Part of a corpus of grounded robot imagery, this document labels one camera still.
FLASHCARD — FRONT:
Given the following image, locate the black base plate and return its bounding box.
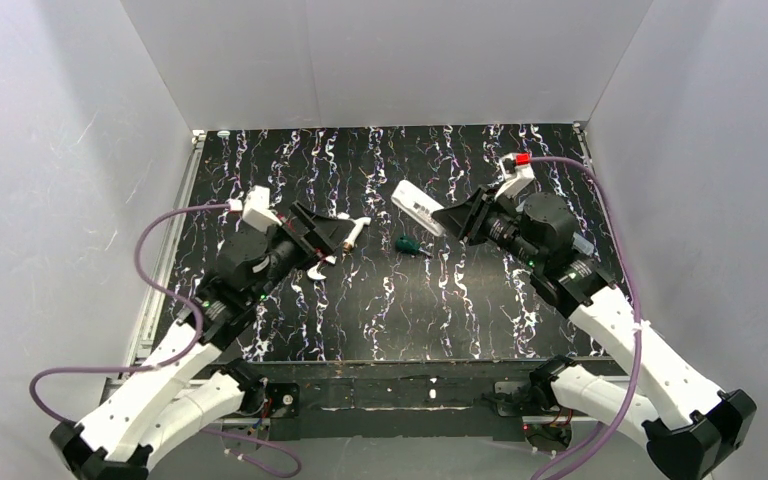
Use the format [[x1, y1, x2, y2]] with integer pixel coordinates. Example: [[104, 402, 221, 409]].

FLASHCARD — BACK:
[[253, 360, 572, 441]]

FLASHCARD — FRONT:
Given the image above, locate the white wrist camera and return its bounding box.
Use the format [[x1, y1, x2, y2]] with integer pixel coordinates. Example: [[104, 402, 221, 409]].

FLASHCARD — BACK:
[[494, 153, 535, 200], [227, 186, 282, 233]]

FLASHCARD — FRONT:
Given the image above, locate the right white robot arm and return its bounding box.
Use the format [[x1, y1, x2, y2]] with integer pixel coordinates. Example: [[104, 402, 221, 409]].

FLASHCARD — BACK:
[[430, 188, 757, 479]]

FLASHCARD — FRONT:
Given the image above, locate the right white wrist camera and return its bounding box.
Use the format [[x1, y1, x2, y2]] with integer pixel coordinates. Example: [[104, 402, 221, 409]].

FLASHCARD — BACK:
[[494, 153, 535, 200]]

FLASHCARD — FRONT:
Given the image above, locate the white remote control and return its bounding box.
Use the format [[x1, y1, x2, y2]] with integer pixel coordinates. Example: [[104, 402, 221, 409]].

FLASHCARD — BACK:
[[391, 180, 446, 237]]

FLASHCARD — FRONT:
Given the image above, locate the green handled screwdriver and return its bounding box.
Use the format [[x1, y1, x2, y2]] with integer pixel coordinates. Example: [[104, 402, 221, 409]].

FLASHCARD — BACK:
[[395, 235, 432, 258]]

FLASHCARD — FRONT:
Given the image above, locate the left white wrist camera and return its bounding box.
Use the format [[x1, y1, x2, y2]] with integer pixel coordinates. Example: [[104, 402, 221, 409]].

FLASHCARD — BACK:
[[227, 186, 282, 233]]

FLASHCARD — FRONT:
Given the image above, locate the white plastic faucet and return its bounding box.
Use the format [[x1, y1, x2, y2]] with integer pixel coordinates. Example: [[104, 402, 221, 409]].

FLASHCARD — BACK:
[[337, 213, 372, 253]]

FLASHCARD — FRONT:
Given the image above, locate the clear plastic screw box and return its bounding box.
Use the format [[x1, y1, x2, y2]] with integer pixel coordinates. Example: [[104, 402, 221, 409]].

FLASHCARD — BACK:
[[572, 232, 596, 256]]

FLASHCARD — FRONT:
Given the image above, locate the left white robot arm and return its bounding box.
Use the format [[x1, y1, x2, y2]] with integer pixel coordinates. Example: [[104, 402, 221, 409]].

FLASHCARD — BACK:
[[50, 201, 352, 479]]

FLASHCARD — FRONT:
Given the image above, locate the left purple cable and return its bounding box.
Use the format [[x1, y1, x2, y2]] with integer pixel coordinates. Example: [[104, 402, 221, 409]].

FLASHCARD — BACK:
[[29, 202, 304, 478]]

